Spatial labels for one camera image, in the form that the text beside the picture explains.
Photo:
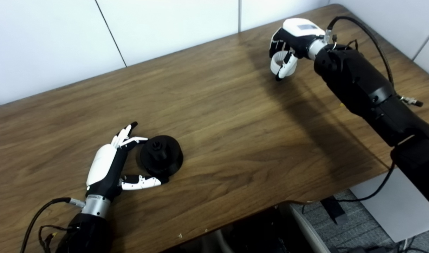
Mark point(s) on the grey curved frame bar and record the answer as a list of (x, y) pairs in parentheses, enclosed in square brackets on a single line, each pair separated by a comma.
[(305, 228)]

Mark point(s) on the black glossy robot torso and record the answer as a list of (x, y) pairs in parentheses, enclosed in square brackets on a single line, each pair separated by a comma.
[(249, 232)]

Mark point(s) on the round black plastic part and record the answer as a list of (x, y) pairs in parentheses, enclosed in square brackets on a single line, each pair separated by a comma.
[(165, 158)]

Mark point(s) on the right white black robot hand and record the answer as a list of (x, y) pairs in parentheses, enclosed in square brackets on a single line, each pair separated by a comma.
[(300, 31)]

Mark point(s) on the black table foot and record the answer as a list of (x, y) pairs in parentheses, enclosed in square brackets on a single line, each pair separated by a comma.
[(333, 210)]

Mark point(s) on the white cabinet panel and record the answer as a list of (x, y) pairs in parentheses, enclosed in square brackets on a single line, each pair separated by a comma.
[(393, 214)]

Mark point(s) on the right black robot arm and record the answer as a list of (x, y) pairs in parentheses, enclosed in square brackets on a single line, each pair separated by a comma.
[(362, 84)]

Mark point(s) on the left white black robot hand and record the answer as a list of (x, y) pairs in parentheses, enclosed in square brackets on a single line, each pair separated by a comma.
[(102, 165)]

